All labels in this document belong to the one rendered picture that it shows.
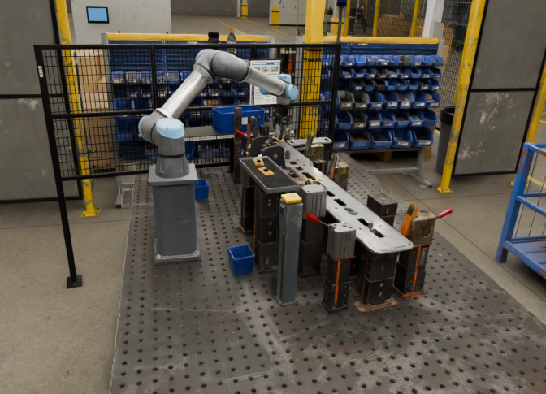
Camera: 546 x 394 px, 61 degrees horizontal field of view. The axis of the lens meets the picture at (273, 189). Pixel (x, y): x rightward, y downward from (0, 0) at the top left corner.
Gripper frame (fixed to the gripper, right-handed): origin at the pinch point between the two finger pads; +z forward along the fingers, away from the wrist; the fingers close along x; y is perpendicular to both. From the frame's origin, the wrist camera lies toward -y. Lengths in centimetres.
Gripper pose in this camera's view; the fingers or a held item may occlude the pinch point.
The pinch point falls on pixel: (279, 136)
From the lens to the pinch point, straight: 269.5
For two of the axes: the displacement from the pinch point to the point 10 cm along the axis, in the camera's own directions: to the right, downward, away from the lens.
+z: -0.4, 9.1, 4.0
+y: 3.5, 3.9, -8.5
